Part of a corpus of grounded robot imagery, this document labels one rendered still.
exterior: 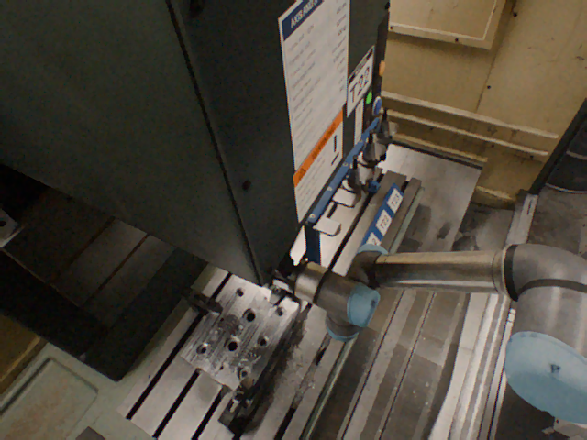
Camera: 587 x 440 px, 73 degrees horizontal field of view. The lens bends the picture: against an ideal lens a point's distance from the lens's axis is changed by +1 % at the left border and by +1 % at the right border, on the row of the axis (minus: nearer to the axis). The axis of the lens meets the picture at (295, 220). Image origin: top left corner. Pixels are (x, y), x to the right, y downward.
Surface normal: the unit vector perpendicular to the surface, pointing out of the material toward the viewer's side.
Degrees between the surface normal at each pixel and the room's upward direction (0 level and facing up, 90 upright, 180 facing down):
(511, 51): 89
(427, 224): 24
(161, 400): 0
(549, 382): 87
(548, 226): 0
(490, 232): 17
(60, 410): 0
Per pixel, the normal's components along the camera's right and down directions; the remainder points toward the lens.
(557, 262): -0.41, -0.82
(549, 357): -0.45, -0.64
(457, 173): -0.27, -0.24
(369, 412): -0.15, -0.49
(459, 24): -0.48, 0.73
